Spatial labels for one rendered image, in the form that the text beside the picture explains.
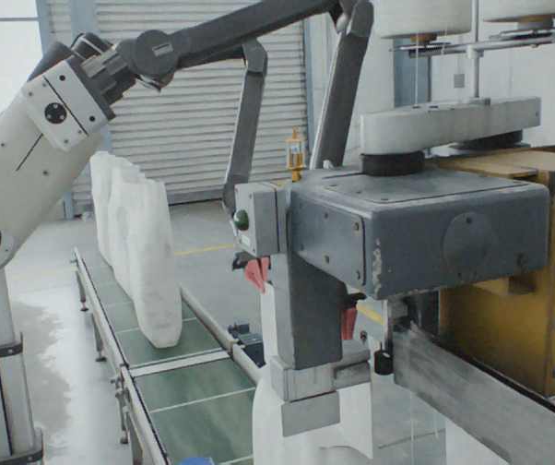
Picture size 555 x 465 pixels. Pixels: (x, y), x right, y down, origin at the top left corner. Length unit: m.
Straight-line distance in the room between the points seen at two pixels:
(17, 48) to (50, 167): 7.06
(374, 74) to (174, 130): 3.02
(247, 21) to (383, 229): 0.64
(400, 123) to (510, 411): 0.38
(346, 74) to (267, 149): 7.66
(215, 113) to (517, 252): 7.95
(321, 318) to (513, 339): 0.27
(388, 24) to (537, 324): 0.53
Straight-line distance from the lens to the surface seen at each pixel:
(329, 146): 1.19
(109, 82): 1.16
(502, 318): 0.99
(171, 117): 8.49
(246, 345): 2.80
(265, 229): 0.86
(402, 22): 1.11
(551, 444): 0.77
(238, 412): 2.30
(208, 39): 1.20
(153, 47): 1.16
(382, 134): 0.88
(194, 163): 8.58
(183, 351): 2.84
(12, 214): 1.37
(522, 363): 0.99
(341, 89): 1.22
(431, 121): 0.92
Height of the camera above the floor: 1.46
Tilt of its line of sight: 13 degrees down
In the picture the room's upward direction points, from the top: 3 degrees counter-clockwise
